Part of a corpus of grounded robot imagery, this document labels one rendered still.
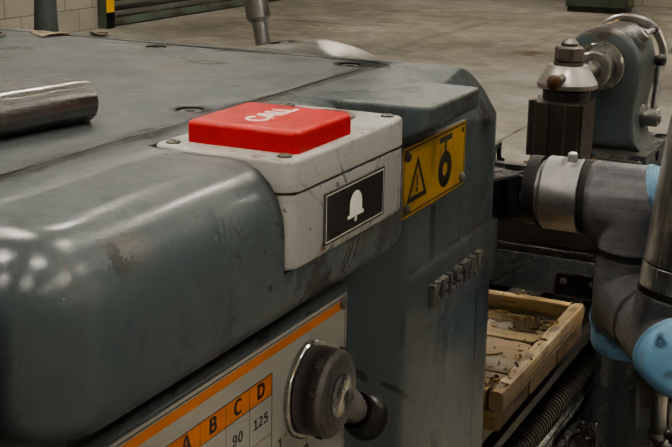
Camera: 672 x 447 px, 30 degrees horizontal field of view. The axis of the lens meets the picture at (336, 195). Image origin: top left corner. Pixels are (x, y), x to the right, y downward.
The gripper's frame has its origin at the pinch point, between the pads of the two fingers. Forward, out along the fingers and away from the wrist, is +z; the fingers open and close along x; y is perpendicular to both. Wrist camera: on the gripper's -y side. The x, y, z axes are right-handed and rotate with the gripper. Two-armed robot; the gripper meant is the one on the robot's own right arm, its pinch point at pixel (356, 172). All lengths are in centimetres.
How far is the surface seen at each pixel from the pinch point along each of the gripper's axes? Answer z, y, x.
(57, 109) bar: -16, -70, 19
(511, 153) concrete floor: 141, 503, -107
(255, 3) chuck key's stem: 0.3, -21.7, 19.7
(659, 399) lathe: -28, 32, -33
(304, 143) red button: -29, -69, 19
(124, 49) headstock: -0.9, -43.3, 18.1
